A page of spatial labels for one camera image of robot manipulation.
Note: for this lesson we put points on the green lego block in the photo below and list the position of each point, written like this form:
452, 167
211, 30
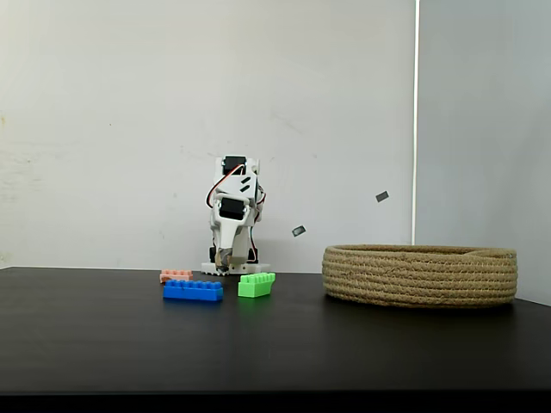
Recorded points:
254, 288

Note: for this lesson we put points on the pink lego block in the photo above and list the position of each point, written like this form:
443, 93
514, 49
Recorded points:
176, 275

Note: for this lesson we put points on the blue lego block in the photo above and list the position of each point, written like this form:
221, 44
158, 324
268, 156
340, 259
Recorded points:
193, 294

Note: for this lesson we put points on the grey tape piece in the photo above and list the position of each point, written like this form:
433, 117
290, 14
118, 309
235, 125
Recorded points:
382, 196
299, 230

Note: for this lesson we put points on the white vertical corner strip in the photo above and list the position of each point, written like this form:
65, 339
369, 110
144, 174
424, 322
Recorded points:
416, 129

